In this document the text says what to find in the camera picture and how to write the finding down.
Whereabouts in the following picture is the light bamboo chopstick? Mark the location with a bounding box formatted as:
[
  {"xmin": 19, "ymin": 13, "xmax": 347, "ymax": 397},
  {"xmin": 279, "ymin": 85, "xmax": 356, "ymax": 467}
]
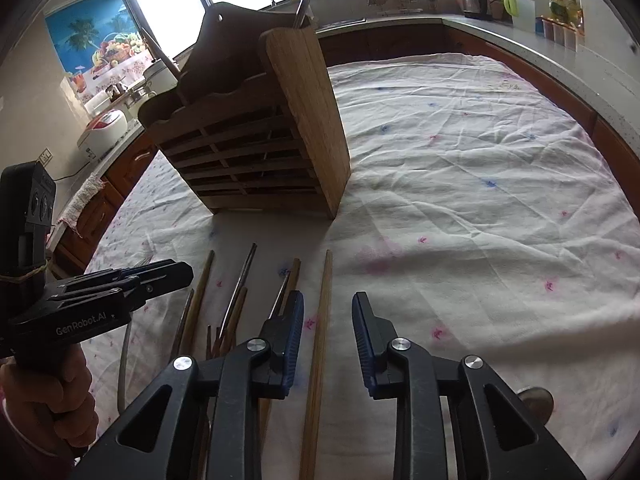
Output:
[{"xmin": 299, "ymin": 249, "xmax": 335, "ymax": 480}]

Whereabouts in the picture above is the tropical fruit wall poster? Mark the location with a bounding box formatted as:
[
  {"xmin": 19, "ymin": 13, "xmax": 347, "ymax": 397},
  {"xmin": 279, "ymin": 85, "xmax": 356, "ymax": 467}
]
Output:
[{"xmin": 45, "ymin": 0, "xmax": 151, "ymax": 106}]

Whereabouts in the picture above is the metal spoon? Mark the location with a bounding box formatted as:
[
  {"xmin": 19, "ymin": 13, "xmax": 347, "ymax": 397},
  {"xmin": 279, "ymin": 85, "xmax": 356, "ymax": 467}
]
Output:
[{"xmin": 516, "ymin": 386, "xmax": 556, "ymax": 423}]

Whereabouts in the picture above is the kitchen window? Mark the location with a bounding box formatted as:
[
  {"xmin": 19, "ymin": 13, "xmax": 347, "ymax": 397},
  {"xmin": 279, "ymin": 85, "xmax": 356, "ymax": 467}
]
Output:
[{"xmin": 125, "ymin": 0, "xmax": 471, "ymax": 61}]

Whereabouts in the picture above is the white and red rice cooker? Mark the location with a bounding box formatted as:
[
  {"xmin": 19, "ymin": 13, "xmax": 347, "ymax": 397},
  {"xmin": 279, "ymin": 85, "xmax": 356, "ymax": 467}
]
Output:
[{"xmin": 76, "ymin": 110, "xmax": 128, "ymax": 153}]

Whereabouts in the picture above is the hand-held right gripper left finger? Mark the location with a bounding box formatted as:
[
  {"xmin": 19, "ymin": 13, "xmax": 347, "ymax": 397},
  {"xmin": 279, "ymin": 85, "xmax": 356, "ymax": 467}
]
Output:
[{"xmin": 75, "ymin": 290, "xmax": 305, "ymax": 480}]

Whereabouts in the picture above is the wooden utensil holder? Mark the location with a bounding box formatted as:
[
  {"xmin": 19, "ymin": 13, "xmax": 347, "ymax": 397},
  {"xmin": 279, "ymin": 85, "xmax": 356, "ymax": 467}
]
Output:
[{"xmin": 137, "ymin": 1, "xmax": 352, "ymax": 220}]

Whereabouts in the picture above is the stainless steel sink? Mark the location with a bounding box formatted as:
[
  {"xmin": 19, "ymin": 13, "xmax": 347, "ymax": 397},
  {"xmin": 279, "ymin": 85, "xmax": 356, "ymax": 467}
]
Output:
[{"xmin": 317, "ymin": 16, "xmax": 368, "ymax": 31}]

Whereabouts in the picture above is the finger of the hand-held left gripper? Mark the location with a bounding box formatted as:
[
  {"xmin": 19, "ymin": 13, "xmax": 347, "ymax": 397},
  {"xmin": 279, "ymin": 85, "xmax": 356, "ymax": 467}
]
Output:
[
  {"xmin": 64, "ymin": 259, "xmax": 194, "ymax": 298},
  {"xmin": 46, "ymin": 279, "xmax": 154, "ymax": 315}
]

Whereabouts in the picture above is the glass blender jug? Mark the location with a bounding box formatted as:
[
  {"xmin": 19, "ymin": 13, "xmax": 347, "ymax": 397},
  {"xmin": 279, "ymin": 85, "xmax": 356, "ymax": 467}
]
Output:
[{"xmin": 125, "ymin": 82, "xmax": 151, "ymax": 108}]

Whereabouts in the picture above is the person's left hand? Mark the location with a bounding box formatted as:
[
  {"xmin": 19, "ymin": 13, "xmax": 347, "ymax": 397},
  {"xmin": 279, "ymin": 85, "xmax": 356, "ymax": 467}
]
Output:
[{"xmin": 0, "ymin": 346, "xmax": 99, "ymax": 461}]

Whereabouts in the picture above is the white round electric cooker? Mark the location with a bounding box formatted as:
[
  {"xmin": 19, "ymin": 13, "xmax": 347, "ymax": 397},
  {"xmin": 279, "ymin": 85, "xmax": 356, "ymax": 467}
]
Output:
[{"xmin": 142, "ymin": 58, "xmax": 176, "ymax": 93}]

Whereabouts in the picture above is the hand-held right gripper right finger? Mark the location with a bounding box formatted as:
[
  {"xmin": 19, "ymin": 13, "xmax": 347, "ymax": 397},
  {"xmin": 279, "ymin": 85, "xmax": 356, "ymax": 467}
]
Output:
[{"xmin": 351, "ymin": 291, "xmax": 587, "ymax": 480}]

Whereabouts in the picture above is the hanging white towel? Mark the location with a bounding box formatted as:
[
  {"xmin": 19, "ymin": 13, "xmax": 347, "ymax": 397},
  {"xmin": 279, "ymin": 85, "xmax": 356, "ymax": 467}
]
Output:
[{"xmin": 57, "ymin": 172, "xmax": 106, "ymax": 233}]

